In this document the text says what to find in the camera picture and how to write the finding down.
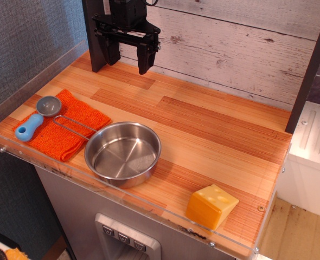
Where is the white ribbed side unit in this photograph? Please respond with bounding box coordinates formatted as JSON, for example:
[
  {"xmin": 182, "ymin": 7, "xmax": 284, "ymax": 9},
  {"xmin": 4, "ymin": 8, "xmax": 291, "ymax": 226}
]
[{"xmin": 276, "ymin": 102, "xmax": 320, "ymax": 215}]

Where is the clear acrylic table guard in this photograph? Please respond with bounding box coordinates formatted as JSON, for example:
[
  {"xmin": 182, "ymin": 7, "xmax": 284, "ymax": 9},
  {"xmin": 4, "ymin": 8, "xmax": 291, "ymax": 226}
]
[{"xmin": 0, "ymin": 43, "xmax": 291, "ymax": 259}]

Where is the dark left frame post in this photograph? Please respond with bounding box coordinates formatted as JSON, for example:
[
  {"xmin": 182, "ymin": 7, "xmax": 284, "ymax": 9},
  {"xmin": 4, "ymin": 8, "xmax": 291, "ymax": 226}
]
[{"xmin": 82, "ymin": 0, "xmax": 107, "ymax": 73}]

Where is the grey spoon with blue handle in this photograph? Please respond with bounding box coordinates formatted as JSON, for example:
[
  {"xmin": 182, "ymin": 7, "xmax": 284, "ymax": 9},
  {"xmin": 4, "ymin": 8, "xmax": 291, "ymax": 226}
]
[{"xmin": 15, "ymin": 96, "xmax": 62, "ymax": 141}]

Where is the dark right frame post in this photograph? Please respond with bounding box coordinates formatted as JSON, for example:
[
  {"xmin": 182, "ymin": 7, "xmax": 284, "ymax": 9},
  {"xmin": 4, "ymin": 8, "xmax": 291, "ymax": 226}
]
[{"xmin": 285, "ymin": 33, "xmax": 320, "ymax": 134}]

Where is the grey toy fridge cabinet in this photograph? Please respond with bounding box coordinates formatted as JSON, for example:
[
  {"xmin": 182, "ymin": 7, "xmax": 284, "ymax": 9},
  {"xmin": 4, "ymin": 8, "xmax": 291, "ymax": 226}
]
[{"xmin": 35, "ymin": 167, "xmax": 232, "ymax": 259}]

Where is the orange knitted cloth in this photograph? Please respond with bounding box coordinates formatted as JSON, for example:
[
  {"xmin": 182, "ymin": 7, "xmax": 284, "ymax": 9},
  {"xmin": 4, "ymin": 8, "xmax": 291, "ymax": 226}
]
[{"xmin": 27, "ymin": 89, "xmax": 112, "ymax": 161}]

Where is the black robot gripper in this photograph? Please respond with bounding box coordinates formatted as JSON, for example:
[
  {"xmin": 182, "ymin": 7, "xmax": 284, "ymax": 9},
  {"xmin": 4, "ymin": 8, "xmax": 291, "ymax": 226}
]
[{"xmin": 92, "ymin": 1, "xmax": 161, "ymax": 75}]

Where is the dark frame post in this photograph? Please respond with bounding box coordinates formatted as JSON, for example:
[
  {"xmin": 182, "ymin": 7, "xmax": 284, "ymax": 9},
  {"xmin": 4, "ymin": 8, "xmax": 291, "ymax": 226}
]
[
  {"xmin": 285, "ymin": 33, "xmax": 320, "ymax": 134},
  {"xmin": 82, "ymin": 0, "xmax": 107, "ymax": 73}
]

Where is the stainless steel pan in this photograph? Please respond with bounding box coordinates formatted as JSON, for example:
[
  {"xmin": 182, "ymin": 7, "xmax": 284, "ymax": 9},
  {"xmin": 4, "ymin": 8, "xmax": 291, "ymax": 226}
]
[{"xmin": 52, "ymin": 115, "xmax": 162, "ymax": 190}]

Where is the yellow toy cheese wedge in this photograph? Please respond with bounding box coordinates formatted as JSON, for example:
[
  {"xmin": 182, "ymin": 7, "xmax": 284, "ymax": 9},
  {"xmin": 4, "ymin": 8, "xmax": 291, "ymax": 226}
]
[{"xmin": 185, "ymin": 184, "xmax": 239, "ymax": 230}]

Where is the yellow object bottom left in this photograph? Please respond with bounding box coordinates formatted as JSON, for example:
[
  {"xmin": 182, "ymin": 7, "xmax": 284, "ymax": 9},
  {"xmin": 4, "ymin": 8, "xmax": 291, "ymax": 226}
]
[{"xmin": 5, "ymin": 248, "xmax": 29, "ymax": 260}]

